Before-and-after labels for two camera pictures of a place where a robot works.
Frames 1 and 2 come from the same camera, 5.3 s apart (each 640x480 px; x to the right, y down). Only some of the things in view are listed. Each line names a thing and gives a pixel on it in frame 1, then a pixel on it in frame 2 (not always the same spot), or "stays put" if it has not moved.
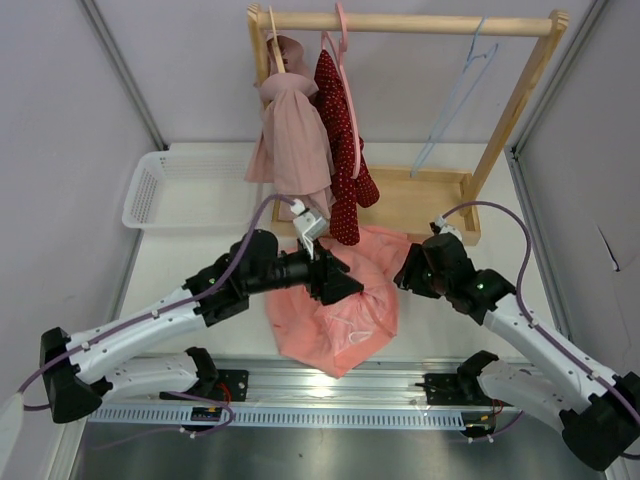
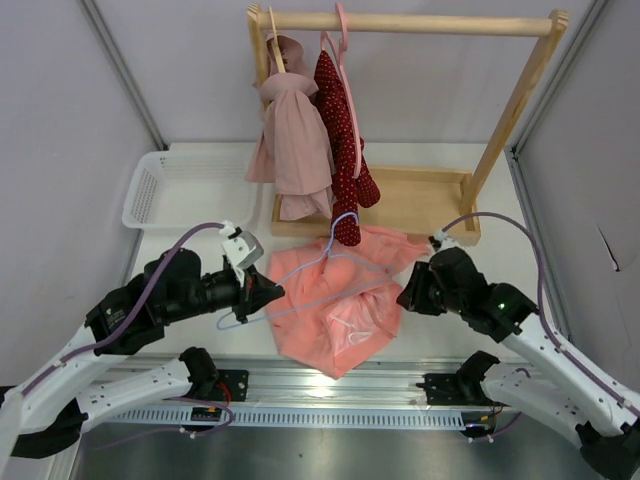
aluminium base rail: [275, 383] stays put
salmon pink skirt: [338, 337] stays put
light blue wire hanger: [461, 100] -> [308, 267]
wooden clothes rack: [435, 204] stays put
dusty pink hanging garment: [292, 154] stays put
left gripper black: [326, 283] -> [256, 293]
